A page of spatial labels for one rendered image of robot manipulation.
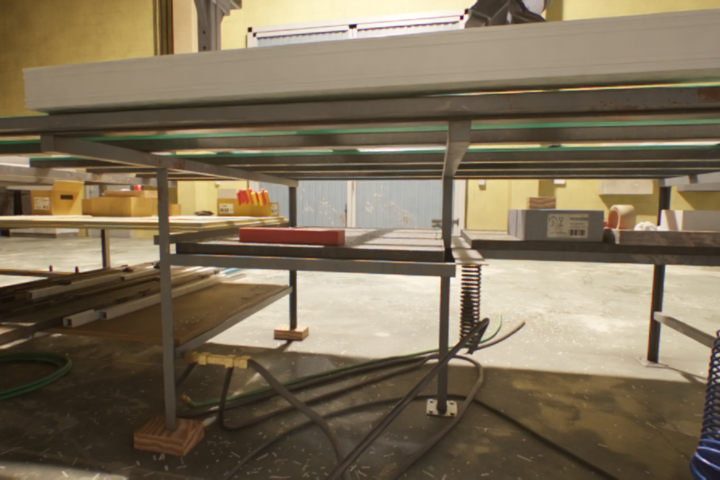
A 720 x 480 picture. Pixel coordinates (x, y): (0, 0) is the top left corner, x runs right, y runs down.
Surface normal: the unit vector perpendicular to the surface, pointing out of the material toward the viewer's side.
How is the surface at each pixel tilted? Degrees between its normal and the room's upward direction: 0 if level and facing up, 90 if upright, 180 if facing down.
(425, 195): 90
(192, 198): 90
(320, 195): 90
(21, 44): 90
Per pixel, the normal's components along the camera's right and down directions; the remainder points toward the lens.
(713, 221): -0.19, 0.08
